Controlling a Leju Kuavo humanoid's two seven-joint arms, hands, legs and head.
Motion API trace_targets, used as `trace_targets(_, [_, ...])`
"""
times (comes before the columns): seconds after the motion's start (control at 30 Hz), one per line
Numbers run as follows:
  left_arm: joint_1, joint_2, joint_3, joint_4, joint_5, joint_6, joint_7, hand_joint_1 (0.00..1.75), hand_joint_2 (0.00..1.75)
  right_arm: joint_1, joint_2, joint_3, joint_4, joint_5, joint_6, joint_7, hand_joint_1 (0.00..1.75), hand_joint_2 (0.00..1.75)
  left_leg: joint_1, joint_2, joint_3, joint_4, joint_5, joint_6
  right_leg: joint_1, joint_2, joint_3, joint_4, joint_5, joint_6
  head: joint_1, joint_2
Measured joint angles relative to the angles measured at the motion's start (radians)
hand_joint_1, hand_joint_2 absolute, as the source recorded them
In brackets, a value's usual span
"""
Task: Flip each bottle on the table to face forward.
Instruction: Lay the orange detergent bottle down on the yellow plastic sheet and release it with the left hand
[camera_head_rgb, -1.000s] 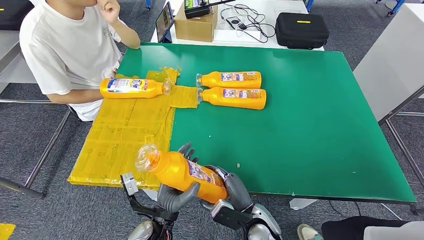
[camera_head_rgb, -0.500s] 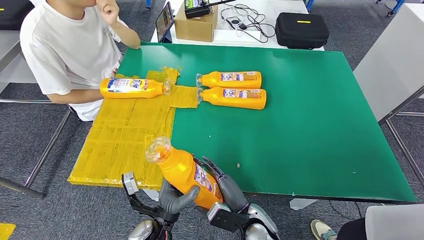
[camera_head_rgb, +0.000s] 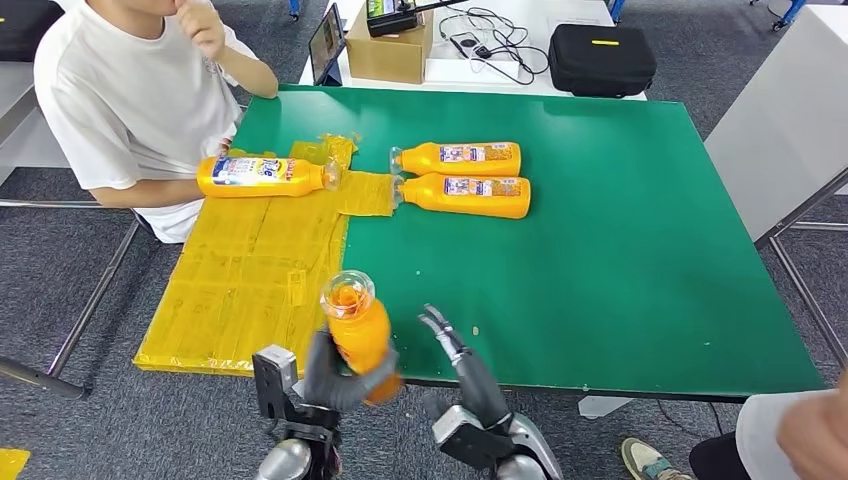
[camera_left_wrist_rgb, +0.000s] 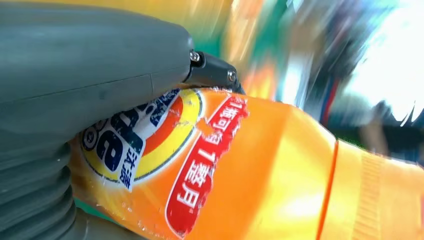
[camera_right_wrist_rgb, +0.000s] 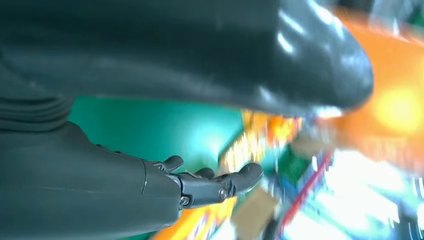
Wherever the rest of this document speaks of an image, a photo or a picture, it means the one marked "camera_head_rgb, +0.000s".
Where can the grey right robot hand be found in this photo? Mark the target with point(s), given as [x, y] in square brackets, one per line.
[480, 391]

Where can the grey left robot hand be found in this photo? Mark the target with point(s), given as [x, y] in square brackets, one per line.
[321, 387]

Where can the orange detergent bottle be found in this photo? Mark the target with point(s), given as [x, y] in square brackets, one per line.
[361, 331]
[265, 185]
[424, 159]
[424, 195]

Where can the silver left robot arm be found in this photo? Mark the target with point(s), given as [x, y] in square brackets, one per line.
[288, 460]

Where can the yellow taped board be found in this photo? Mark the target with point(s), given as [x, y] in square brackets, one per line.
[245, 285]

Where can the person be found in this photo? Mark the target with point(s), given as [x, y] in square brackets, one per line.
[762, 437]
[126, 99]

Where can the yellow floor patch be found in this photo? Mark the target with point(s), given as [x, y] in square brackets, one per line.
[13, 464]

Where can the cardboard box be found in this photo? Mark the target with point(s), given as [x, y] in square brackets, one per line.
[387, 56]

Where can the small black device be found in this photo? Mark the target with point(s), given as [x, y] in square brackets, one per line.
[467, 45]

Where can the black carrying case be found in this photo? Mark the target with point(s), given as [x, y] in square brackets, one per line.
[601, 66]
[26, 26]

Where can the black tablet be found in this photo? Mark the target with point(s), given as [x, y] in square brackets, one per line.
[326, 41]

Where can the black device with antenna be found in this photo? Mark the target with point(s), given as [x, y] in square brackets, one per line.
[387, 20]

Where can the blue metal table leg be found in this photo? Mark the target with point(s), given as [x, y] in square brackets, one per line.
[295, 8]
[617, 10]

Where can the grey side table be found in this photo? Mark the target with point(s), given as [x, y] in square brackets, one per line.
[775, 119]

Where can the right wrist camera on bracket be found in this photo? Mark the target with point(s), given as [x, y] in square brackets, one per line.
[457, 430]

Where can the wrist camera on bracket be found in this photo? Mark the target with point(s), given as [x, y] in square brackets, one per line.
[457, 430]
[275, 368]

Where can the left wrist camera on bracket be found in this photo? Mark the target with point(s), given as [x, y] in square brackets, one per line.
[275, 368]

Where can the grey desk with metal frame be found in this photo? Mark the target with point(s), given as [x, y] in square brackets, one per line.
[16, 132]

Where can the blue wheeled frame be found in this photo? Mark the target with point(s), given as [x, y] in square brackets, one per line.
[788, 12]

